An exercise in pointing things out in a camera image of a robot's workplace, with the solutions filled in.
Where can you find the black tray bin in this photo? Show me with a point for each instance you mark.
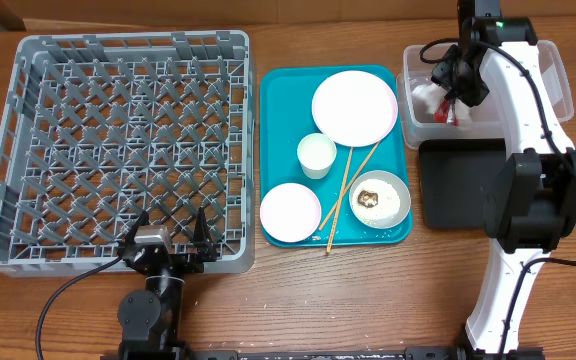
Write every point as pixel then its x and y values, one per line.
pixel 454 175

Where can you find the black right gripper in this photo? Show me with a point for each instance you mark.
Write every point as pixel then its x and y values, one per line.
pixel 466 87

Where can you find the grey dish rack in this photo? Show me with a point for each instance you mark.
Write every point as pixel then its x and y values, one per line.
pixel 100 128

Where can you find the small white bowl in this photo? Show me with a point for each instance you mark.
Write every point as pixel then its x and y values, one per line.
pixel 290 213

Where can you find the red white wrapper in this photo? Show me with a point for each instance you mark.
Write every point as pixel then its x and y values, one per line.
pixel 431 98

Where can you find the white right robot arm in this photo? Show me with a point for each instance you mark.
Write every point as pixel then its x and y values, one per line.
pixel 532 203

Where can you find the grey bowl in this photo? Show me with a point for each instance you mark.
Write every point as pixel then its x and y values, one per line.
pixel 379 199

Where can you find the wooden chopstick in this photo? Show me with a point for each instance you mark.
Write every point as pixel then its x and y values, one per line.
pixel 349 183
pixel 338 202

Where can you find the teal plastic tray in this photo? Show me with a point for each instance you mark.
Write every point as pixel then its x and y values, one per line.
pixel 285 115

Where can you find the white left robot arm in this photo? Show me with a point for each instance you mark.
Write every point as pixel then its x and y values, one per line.
pixel 150 316

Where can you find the large white plate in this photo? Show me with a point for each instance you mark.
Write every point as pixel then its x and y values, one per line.
pixel 354 108

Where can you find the clear plastic bin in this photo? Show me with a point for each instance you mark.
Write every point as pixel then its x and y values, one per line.
pixel 419 126

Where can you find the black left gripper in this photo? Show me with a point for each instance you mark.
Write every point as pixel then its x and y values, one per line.
pixel 195 263

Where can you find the white cup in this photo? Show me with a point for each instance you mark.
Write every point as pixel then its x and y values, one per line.
pixel 316 153

